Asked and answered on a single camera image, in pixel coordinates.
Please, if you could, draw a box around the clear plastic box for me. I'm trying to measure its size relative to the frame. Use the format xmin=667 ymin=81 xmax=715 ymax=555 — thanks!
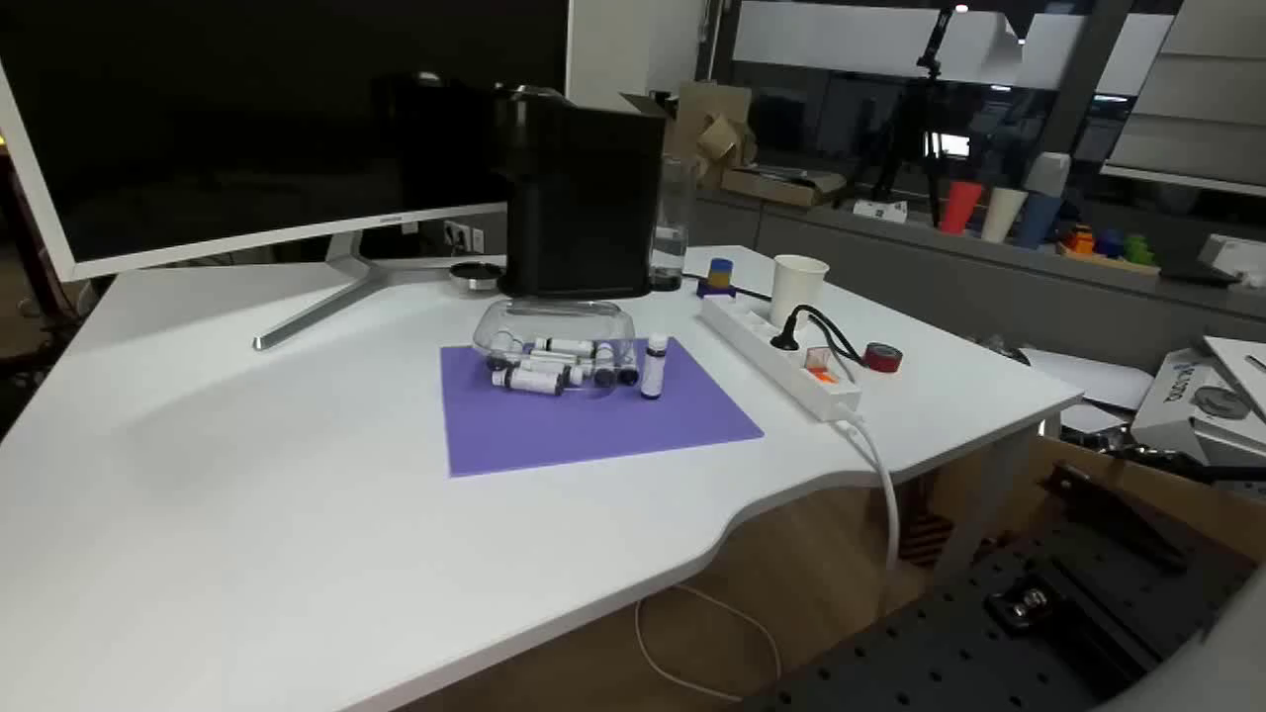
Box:
xmin=472 ymin=293 xmax=642 ymax=397

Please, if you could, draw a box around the clear plastic water bottle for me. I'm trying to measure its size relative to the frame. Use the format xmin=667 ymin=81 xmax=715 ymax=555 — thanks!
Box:
xmin=651 ymin=155 xmax=700 ymax=277

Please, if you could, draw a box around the cardboard box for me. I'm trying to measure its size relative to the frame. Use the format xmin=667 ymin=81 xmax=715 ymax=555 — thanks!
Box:
xmin=655 ymin=81 xmax=760 ymax=190

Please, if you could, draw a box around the purple paper mat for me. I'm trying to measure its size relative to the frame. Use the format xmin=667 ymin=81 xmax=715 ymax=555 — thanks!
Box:
xmin=436 ymin=333 xmax=766 ymax=484

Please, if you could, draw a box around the white power strip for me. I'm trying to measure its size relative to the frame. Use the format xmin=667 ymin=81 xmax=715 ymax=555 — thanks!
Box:
xmin=692 ymin=296 xmax=868 ymax=429

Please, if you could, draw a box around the black coffee machine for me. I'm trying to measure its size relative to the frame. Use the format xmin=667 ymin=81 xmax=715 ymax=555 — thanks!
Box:
xmin=494 ymin=82 xmax=667 ymax=306

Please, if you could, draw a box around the white paper cup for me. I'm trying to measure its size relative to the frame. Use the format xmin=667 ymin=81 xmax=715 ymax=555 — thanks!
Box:
xmin=766 ymin=248 xmax=835 ymax=333

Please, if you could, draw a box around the small round black dish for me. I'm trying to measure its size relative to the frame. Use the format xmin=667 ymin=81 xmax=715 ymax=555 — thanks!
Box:
xmin=448 ymin=257 xmax=505 ymax=290

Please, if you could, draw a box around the red plastic cup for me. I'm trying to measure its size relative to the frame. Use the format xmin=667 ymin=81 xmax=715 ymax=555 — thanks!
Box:
xmin=935 ymin=177 xmax=989 ymax=242

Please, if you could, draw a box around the cream plastic cup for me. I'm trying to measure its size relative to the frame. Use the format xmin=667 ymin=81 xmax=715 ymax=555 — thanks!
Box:
xmin=976 ymin=181 xmax=1033 ymax=248

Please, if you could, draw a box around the blue plastic cup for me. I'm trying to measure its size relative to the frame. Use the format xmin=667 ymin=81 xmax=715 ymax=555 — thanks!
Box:
xmin=1013 ymin=190 xmax=1067 ymax=252

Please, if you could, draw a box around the white framed curved monitor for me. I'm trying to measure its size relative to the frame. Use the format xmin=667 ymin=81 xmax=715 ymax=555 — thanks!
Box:
xmin=0 ymin=0 xmax=575 ymax=356

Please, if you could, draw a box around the black perforated breadboard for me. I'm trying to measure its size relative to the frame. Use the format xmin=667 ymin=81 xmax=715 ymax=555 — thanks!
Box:
xmin=736 ymin=521 xmax=1257 ymax=712

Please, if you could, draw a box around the white printed paper stack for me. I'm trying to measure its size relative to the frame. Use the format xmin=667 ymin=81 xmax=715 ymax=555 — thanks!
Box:
xmin=1129 ymin=333 xmax=1266 ymax=468

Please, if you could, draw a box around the black plug with cable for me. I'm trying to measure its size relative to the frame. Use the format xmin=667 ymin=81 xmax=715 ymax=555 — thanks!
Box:
xmin=766 ymin=302 xmax=876 ymax=371

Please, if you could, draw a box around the white power strip cable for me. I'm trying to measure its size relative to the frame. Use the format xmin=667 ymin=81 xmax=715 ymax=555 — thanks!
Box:
xmin=835 ymin=406 xmax=907 ymax=575

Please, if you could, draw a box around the thin white cable loop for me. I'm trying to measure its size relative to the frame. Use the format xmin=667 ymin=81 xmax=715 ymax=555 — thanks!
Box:
xmin=630 ymin=578 xmax=789 ymax=710

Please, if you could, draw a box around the black camera tripod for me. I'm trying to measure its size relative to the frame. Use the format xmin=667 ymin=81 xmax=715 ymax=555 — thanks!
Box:
xmin=862 ymin=0 xmax=981 ymax=220

